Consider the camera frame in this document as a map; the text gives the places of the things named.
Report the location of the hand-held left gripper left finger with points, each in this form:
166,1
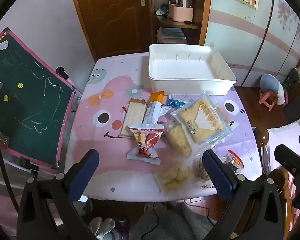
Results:
82,176

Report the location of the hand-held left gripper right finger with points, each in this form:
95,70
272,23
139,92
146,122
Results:
216,176

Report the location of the clear brown cookie packet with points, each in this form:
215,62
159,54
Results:
201,172

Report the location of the red label dark snack packet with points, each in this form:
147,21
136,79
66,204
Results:
233,160

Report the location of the clear pale puff packet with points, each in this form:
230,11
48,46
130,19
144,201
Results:
172,177

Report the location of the clear yellow cake packet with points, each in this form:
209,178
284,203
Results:
177,137

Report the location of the large clear bread packet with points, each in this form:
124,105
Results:
202,120

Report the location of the white red apple print packet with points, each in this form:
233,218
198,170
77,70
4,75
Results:
145,142

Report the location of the beige bread packet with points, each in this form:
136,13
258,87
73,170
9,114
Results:
133,115

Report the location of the blue snack packet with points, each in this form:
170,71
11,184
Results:
176,102

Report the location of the orange and white snack packet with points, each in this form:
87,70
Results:
153,105

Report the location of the white plastic bin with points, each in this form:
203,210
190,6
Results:
180,67

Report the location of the pink and white bedding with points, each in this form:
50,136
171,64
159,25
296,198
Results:
285,135

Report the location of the cartoon printed tablecloth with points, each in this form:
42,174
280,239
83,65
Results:
102,155

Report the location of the pink plastic stool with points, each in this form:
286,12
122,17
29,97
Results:
267,100

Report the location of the dark green bag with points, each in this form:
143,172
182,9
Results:
293,78

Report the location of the grey cloth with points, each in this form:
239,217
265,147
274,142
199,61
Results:
170,222

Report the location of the pink stool with blue cushion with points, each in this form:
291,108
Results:
270,83

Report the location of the pale blue wardrobe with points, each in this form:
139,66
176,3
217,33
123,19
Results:
240,35

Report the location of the stack of folded cloths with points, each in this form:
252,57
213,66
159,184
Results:
171,35

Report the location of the brown wooden door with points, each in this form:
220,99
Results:
110,17

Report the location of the wooden corner shelf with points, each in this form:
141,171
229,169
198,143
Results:
205,10

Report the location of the pink storage basket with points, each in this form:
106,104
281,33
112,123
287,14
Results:
181,12

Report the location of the small toy figurines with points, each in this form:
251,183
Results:
162,11

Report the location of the wooden bed frame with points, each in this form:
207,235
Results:
262,136

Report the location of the green chalkboard with pink frame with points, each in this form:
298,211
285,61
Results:
27,100

